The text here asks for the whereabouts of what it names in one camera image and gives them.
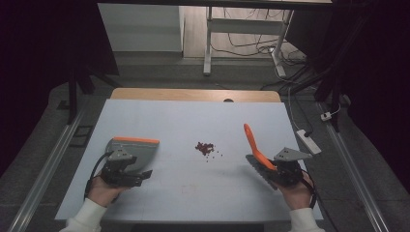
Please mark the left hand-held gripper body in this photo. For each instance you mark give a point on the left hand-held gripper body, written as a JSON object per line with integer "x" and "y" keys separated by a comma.
{"x": 120, "y": 172}

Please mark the person's right hand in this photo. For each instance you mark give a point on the person's right hand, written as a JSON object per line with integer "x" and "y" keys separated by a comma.
{"x": 298, "y": 195}

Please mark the person's left hand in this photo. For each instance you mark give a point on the person's left hand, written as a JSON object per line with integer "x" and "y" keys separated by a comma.
{"x": 102, "y": 191}

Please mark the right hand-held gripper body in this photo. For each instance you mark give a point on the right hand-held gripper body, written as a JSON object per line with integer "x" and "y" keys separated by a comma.
{"x": 290, "y": 169}

